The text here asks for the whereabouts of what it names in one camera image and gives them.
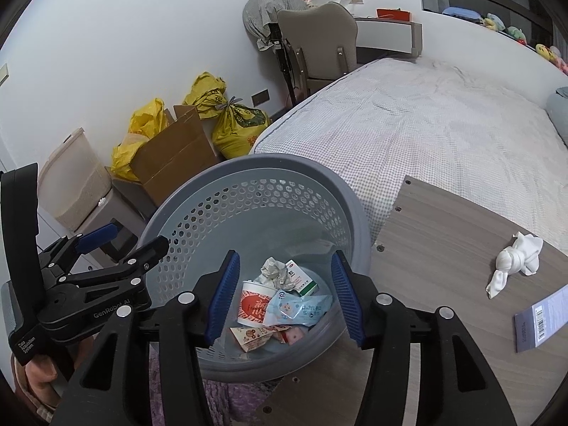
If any tied yellow green-print bag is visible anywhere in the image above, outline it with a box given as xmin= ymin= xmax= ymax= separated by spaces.
xmin=212 ymin=100 xmax=271 ymax=159

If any beige padded chair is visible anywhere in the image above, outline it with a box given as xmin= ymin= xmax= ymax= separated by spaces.
xmin=277 ymin=2 xmax=359 ymax=98

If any beige storage bin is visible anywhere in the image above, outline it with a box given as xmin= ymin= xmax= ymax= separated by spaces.
xmin=38 ymin=128 xmax=111 ymax=231

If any plain yellow plastic bag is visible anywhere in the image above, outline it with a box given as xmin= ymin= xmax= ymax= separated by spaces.
xmin=183 ymin=72 xmax=227 ymax=120

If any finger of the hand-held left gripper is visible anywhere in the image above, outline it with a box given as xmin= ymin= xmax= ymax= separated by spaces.
xmin=40 ymin=223 xmax=121 ymax=277
xmin=57 ymin=235 xmax=170 ymax=288

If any grey brown nightstand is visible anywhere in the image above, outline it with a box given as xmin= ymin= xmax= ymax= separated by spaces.
xmin=66 ymin=166 xmax=156 ymax=276

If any knotted white sock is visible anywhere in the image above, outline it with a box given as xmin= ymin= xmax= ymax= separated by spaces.
xmin=485 ymin=232 xmax=544 ymax=299

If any brown cardboard box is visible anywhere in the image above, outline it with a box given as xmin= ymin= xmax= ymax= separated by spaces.
xmin=130 ymin=105 xmax=223 ymax=207

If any folded light blue quilt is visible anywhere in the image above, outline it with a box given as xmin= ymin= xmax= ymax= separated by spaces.
xmin=546 ymin=89 xmax=568 ymax=137

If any large yellow plastic bag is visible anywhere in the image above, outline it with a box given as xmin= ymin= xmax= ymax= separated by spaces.
xmin=111 ymin=98 xmax=169 ymax=182

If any small white green box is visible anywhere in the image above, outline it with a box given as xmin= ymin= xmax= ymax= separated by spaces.
xmin=284 ymin=260 xmax=320 ymax=297

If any grey perforated plastic basket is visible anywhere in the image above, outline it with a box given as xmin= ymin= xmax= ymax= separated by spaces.
xmin=135 ymin=153 xmax=371 ymax=382

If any purple cardboard box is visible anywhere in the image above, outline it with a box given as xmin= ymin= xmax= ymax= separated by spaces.
xmin=513 ymin=284 xmax=568 ymax=355

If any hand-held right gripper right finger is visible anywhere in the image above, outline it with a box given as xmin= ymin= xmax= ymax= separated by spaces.
xmin=331 ymin=249 xmax=518 ymax=426

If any orange snack packet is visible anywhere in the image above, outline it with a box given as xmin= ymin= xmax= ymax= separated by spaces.
xmin=229 ymin=325 xmax=285 ymax=353

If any white paper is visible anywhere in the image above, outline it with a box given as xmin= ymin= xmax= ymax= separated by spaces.
xmin=260 ymin=257 xmax=298 ymax=291

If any green yellow plush toy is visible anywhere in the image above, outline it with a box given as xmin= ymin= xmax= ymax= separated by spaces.
xmin=481 ymin=12 xmax=507 ymax=32

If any purple fluffy blanket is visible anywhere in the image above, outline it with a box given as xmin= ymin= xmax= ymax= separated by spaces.
xmin=148 ymin=350 xmax=276 ymax=426

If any person's left hand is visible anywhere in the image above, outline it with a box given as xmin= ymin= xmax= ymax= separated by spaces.
xmin=14 ymin=354 xmax=68 ymax=420

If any white blue mask packet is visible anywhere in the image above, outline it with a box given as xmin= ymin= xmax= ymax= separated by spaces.
xmin=263 ymin=290 xmax=333 ymax=327

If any white grey desk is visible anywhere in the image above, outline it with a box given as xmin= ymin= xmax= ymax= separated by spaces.
xmin=353 ymin=15 xmax=422 ymax=65

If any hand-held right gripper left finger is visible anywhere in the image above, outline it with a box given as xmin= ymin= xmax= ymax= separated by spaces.
xmin=47 ymin=249 xmax=242 ymax=426

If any grey clothing on chair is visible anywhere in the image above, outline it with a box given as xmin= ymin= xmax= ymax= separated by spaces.
xmin=242 ymin=0 xmax=311 ymax=51

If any blue plush cushion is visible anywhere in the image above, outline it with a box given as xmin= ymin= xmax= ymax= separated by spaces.
xmin=441 ymin=6 xmax=482 ymax=21

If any bed with checked sheet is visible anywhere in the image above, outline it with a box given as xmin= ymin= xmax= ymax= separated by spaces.
xmin=248 ymin=58 xmax=568 ymax=249

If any white red paper cup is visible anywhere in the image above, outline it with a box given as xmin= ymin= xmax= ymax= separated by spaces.
xmin=237 ymin=280 xmax=274 ymax=327

